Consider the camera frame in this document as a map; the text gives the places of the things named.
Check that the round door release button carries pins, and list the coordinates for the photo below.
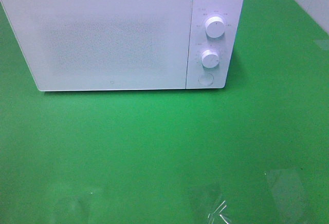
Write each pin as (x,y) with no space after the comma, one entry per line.
(206,79)

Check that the white microwave knob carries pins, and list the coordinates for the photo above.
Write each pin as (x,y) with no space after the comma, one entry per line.
(215,27)
(210,58)

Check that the white microwave door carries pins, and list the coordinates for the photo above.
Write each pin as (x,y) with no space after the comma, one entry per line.
(72,45)

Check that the white microwave oven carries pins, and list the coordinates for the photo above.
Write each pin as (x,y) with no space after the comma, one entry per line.
(229,11)

